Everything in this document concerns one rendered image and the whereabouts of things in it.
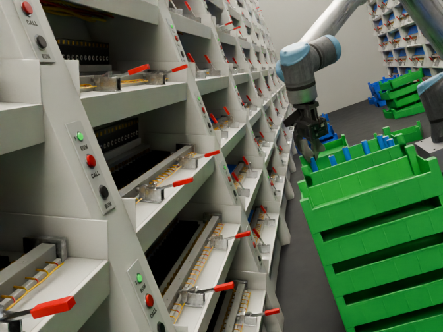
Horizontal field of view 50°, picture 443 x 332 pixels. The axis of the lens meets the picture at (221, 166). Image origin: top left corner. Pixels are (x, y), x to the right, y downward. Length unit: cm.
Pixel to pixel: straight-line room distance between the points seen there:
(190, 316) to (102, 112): 37
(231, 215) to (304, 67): 48
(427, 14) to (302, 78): 72
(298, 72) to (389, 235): 57
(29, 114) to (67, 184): 9
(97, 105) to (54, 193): 18
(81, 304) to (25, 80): 26
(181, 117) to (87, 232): 71
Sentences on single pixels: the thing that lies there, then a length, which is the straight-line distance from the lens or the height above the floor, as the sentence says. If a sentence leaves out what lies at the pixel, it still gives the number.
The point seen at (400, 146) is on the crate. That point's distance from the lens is 144.
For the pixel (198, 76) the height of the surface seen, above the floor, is 76.
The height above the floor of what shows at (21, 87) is 77.
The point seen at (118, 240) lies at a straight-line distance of 64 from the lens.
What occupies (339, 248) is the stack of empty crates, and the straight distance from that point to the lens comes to 111.
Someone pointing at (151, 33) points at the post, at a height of 89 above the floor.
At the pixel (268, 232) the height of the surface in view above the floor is 15.
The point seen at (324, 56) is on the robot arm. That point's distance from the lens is 150.
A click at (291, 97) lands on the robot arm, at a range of 146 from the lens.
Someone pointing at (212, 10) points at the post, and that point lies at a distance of 267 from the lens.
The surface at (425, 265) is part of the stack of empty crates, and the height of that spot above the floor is 18.
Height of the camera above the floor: 68
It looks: 8 degrees down
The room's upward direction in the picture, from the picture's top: 21 degrees counter-clockwise
